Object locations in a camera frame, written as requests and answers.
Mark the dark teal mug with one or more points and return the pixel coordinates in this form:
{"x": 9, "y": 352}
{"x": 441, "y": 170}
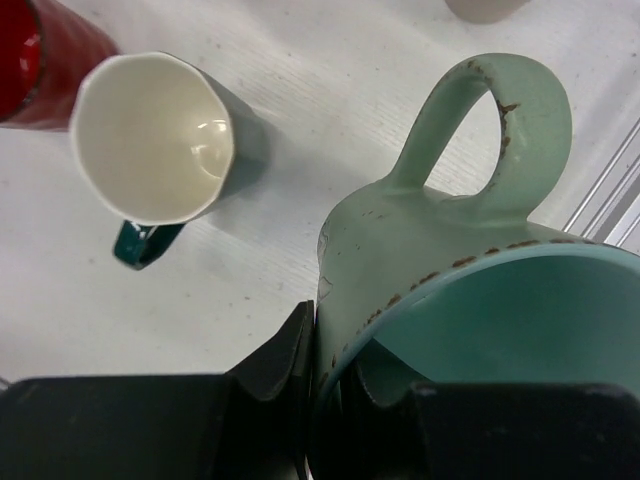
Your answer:
{"x": 159, "y": 142}

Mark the pale green mug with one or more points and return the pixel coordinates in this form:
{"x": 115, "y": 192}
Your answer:
{"x": 417, "y": 283}

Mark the red mug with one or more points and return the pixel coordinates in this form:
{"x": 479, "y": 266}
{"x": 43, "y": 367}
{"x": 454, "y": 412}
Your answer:
{"x": 46, "y": 51}

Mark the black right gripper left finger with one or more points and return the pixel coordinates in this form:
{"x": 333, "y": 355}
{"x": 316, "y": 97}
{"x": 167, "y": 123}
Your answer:
{"x": 246, "y": 423}

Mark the beige tall cup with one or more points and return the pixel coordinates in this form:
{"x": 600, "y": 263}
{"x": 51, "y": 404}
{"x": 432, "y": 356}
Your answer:
{"x": 484, "y": 12}

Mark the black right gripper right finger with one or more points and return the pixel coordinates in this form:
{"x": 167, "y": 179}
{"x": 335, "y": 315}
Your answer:
{"x": 493, "y": 431}

